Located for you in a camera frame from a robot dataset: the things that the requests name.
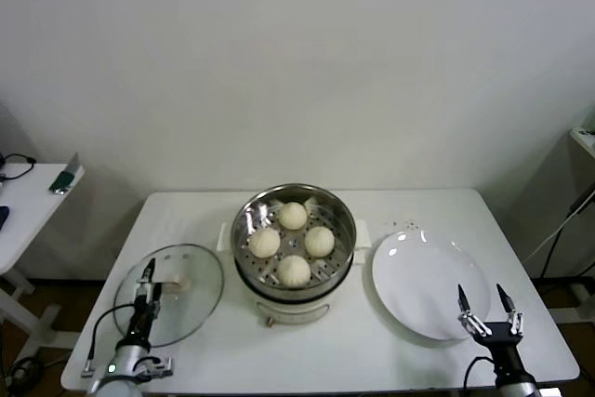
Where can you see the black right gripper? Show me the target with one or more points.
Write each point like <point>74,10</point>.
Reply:
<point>504,350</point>

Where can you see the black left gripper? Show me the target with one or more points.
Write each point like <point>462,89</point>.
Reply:
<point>141,325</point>

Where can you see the white steamed baozi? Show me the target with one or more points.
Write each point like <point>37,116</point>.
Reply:
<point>293,215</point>
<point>294,271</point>
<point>265,243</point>
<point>319,241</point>

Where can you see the steel steamer pot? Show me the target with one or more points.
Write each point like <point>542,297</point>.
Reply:
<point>290,311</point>

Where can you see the stainless steel steamer basket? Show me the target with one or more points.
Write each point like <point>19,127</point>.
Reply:
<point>344,229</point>

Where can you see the white round plate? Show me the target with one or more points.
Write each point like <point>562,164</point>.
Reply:
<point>427,276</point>

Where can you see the green tool with grey card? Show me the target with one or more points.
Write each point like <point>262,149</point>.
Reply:
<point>62,181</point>

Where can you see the white side table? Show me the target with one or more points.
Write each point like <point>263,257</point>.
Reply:
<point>28,202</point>

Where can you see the dark blue object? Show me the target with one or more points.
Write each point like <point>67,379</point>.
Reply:
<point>3,218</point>

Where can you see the white shelf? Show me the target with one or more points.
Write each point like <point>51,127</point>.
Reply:
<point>586,141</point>

